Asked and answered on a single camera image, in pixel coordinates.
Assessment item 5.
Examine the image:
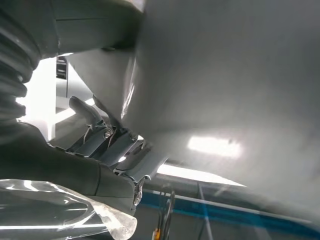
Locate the clear plastic film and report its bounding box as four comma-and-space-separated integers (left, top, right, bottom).
0, 178, 138, 240

